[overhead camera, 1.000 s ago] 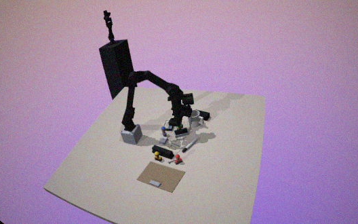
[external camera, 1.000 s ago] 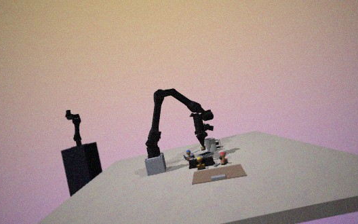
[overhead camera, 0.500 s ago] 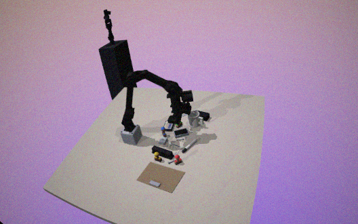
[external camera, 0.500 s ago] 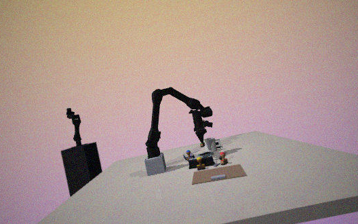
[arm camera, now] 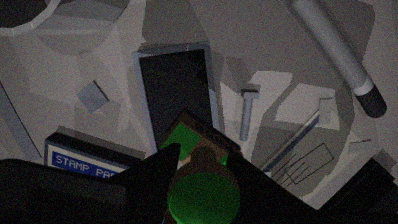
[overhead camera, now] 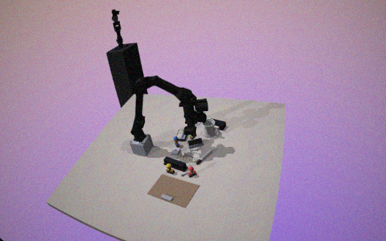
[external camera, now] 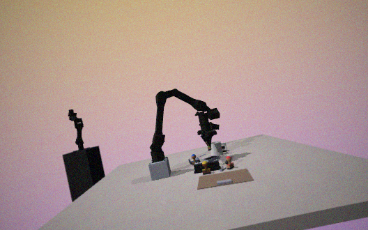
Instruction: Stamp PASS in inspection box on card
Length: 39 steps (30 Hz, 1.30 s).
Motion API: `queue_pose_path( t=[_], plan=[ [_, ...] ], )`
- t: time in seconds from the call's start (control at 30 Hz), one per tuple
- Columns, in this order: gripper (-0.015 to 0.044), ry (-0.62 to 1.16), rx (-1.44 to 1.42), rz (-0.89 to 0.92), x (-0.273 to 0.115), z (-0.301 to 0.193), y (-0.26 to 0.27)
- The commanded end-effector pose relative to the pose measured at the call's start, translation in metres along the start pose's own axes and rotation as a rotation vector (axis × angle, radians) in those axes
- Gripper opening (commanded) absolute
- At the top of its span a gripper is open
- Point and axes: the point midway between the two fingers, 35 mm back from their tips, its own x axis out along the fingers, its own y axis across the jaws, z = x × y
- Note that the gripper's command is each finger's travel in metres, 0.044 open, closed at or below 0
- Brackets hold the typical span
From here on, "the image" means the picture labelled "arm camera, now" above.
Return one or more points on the grey stamp pad tin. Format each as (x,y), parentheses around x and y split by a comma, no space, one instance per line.
(76,155)

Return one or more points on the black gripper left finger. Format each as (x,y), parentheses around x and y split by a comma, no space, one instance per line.
(37,194)

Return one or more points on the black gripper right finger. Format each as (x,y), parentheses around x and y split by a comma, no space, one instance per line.
(264,201)

